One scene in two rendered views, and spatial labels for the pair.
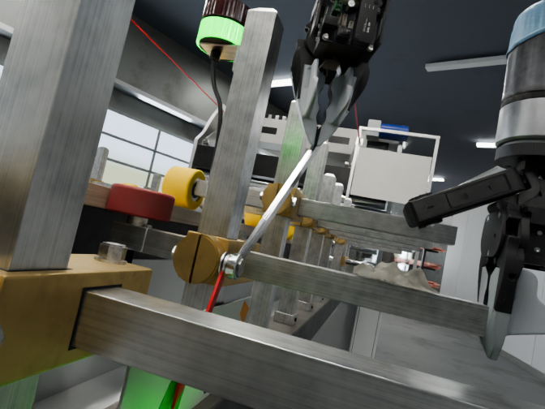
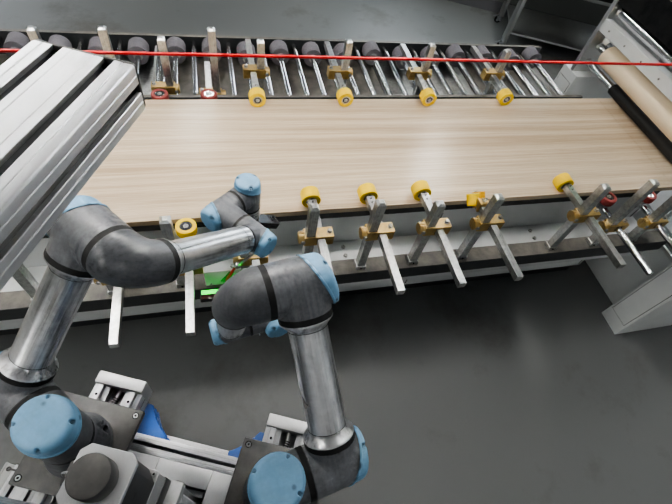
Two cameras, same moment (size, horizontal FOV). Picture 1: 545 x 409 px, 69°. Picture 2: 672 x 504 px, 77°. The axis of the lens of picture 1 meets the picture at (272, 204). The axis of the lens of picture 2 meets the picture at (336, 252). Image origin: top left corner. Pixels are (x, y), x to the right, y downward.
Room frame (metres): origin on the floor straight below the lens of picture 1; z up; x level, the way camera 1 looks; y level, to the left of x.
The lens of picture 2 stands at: (0.14, -0.86, 2.25)
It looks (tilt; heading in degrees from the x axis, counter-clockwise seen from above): 54 degrees down; 51
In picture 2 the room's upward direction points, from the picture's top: 14 degrees clockwise
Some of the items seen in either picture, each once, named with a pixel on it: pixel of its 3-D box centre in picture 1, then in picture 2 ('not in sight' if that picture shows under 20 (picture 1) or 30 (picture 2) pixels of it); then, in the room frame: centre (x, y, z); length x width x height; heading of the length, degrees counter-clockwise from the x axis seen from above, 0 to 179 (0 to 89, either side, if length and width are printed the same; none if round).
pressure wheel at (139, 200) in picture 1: (135, 230); not in sight; (0.51, 0.17, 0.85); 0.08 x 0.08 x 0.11
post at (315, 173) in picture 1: (301, 240); (368, 240); (0.92, -0.08, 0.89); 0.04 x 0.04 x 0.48; 74
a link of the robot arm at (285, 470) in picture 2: not in sight; (278, 484); (0.22, -0.76, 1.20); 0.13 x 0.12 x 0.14; 175
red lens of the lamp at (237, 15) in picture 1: (228, 20); not in sight; (0.45, 0.10, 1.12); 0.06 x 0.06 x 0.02
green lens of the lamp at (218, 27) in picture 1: (223, 40); not in sight; (0.45, 0.10, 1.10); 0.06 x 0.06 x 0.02
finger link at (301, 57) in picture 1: (311, 66); not in sight; (0.44, -0.01, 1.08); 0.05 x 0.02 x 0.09; 95
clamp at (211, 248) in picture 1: (218, 257); (250, 256); (0.46, 0.05, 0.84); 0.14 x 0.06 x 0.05; 164
